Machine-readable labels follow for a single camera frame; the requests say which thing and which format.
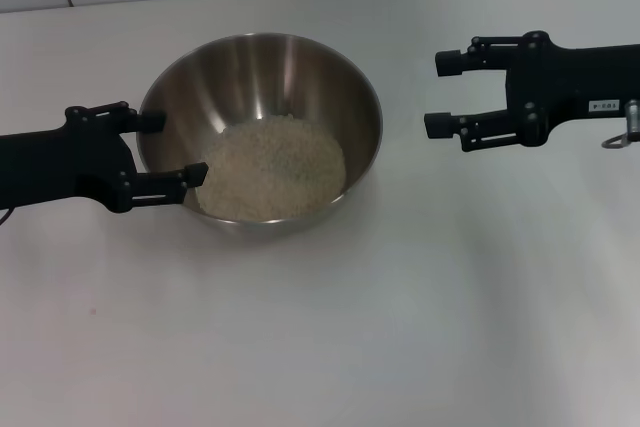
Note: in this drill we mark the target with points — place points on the stainless steel mixing bowl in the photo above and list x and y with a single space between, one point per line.
280 77

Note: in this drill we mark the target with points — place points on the white rice grains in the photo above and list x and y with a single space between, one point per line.
275 172

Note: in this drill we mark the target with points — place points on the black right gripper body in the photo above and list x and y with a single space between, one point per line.
565 82

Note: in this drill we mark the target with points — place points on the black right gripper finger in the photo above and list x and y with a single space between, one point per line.
485 129
480 58

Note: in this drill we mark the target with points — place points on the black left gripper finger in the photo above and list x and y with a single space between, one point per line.
165 186
127 119

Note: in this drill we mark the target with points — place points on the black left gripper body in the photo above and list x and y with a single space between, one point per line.
70 167

